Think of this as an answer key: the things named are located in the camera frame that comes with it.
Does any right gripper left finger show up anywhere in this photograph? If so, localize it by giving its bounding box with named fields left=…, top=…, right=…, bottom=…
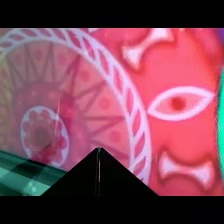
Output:
left=41, top=147, right=100, bottom=197

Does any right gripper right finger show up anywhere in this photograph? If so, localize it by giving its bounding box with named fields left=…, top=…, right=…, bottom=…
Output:
left=98, top=147, right=158, bottom=197

